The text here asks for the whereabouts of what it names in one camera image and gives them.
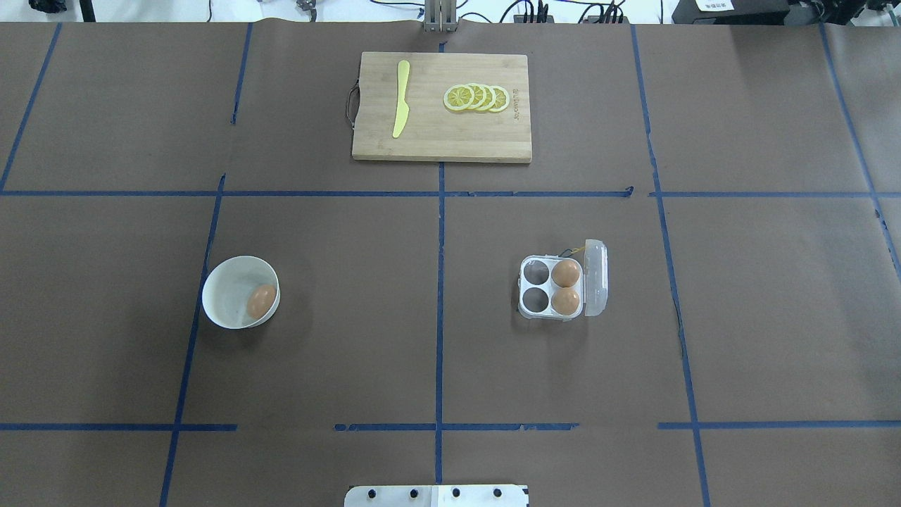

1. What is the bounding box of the white round bowl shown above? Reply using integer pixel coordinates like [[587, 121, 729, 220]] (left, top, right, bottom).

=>
[[201, 256, 282, 330]]

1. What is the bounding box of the yellow plastic knife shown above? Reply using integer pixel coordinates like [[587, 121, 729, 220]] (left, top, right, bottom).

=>
[[392, 60, 411, 139]]

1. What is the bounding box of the wooden cutting board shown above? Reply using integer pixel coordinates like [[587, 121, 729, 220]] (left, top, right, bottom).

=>
[[352, 51, 532, 164]]

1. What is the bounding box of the aluminium frame post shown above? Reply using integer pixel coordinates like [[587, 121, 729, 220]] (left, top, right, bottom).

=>
[[422, 0, 459, 32]]

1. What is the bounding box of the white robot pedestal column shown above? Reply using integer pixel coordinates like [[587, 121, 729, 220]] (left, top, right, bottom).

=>
[[344, 484, 530, 506]]

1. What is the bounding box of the clear plastic egg box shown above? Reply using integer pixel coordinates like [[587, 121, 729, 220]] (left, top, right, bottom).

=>
[[516, 239, 610, 322]]

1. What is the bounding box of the black computer box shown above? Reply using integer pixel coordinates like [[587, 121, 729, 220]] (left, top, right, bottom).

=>
[[672, 1, 790, 25]]

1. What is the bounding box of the brown egg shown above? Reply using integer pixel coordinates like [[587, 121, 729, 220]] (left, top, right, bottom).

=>
[[551, 258, 581, 288], [551, 287, 581, 317], [246, 284, 277, 320]]

